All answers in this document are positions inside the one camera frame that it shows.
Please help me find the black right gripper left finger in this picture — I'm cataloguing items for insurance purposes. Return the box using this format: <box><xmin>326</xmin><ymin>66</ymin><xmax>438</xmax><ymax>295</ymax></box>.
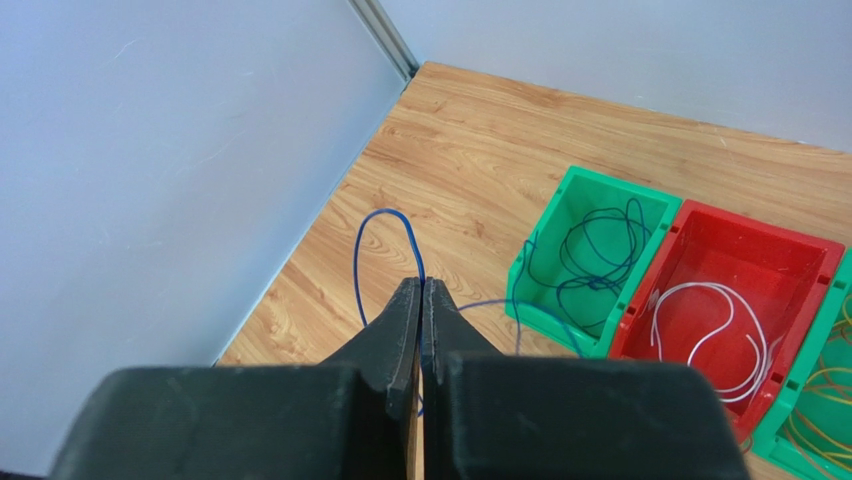
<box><xmin>50</xmin><ymin>278</ymin><xmax>422</xmax><ymax>479</ymax></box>

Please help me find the left aluminium corner post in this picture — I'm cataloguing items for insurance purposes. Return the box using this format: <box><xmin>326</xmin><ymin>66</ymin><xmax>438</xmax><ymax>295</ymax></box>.
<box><xmin>348</xmin><ymin>0</ymin><xmax>420</xmax><ymax>83</ymax></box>

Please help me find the green plastic bin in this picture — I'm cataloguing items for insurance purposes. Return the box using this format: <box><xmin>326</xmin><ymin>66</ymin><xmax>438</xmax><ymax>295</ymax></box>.
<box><xmin>752</xmin><ymin>252</ymin><xmax>851</xmax><ymax>479</ymax></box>
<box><xmin>505</xmin><ymin>166</ymin><xmax>682</xmax><ymax>358</ymax></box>

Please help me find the yellow wire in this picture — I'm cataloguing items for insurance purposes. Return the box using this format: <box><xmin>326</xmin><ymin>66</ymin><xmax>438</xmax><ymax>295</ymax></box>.
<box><xmin>738</xmin><ymin>292</ymin><xmax>852</xmax><ymax>474</ymax></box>

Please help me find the red plastic bin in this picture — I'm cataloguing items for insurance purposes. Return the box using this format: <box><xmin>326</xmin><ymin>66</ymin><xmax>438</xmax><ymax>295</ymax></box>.
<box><xmin>608</xmin><ymin>200</ymin><xmax>846</xmax><ymax>440</ymax></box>

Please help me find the right green plastic bin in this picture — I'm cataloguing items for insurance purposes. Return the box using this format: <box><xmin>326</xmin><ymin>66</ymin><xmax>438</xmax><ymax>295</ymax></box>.
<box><xmin>752</xmin><ymin>252</ymin><xmax>851</xmax><ymax>479</ymax></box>

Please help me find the left green plastic bin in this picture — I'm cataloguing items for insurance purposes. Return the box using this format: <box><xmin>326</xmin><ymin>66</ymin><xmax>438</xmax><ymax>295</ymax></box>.
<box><xmin>505</xmin><ymin>166</ymin><xmax>682</xmax><ymax>358</ymax></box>

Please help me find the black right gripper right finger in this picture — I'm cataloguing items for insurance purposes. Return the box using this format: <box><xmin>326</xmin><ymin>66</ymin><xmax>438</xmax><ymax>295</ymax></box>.
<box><xmin>421</xmin><ymin>278</ymin><xmax>749</xmax><ymax>479</ymax></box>

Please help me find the white wire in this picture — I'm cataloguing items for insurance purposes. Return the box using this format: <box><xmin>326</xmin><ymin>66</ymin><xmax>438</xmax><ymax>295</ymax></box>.
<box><xmin>648</xmin><ymin>281</ymin><xmax>770</xmax><ymax>404</ymax></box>

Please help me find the blue wire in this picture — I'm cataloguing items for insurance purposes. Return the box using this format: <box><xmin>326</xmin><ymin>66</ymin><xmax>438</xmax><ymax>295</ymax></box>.
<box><xmin>352</xmin><ymin>197</ymin><xmax>654</xmax><ymax>417</ymax></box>

